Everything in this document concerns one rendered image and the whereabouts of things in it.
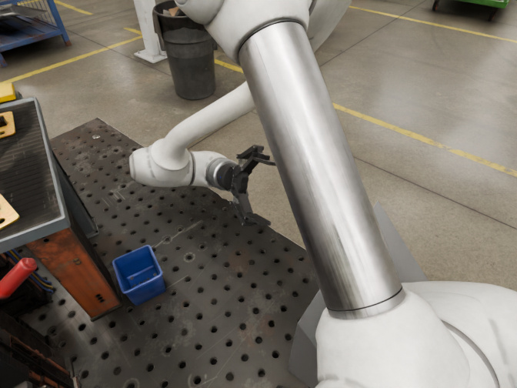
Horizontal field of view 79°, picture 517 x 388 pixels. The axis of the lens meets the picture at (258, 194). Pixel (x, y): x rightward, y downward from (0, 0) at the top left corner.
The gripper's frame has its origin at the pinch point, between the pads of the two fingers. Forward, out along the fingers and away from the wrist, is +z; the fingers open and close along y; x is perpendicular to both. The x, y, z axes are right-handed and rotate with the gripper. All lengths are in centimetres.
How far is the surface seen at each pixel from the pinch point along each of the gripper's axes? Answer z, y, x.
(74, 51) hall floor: -398, -75, 33
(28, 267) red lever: 15.8, 6.5, 42.2
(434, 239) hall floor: -36, 31, -143
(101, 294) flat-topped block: -16.3, 29.1, 30.8
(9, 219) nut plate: 8.9, 2.7, 44.8
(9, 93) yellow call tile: -26, -13, 49
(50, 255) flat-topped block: -8.5, 15.3, 40.7
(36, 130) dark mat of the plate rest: -9.9, -7.5, 43.3
